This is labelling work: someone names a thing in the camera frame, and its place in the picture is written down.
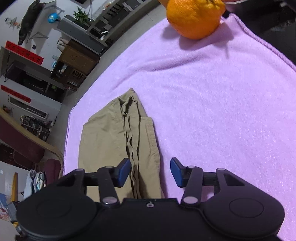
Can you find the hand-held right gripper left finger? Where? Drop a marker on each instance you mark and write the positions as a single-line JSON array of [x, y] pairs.
[[123, 172]]

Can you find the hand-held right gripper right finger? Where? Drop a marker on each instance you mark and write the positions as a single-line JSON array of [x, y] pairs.
[[177, 172]]

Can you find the khaki pants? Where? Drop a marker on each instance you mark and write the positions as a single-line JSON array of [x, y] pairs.
[[106, 139]]

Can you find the stack of folded clothes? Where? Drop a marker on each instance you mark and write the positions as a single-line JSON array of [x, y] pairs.
[[34, 183]]

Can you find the purple towel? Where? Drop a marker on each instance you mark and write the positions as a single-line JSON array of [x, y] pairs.
[[219, 115]]

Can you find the shoe rack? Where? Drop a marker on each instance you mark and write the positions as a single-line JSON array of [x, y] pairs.
[[35, 128]]

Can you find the wooden cabinet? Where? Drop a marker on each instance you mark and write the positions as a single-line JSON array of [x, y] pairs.
[[78, 62]]

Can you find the long red banner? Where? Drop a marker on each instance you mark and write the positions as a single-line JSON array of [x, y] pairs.
[[24, 53], [15, 94]]

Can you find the tall grey speaker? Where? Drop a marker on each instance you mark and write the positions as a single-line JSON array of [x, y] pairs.
[[83, 34]]

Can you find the large knobbed orange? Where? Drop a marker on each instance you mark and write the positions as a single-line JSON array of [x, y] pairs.
[[194, 18]]

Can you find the metal shelf unit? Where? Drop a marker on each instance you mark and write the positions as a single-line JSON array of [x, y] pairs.
[[115, 16]]

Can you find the potted green plant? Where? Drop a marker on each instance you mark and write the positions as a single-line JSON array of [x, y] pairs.
[[82, 15]]

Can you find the blue round object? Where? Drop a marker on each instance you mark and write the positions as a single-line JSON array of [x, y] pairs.
[[54, 18]]

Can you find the black bag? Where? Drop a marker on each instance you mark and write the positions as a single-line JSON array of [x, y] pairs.
[[30, 20]]

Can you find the maroon chair gold frame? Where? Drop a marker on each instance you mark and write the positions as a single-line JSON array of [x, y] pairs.
[[20, 141]]

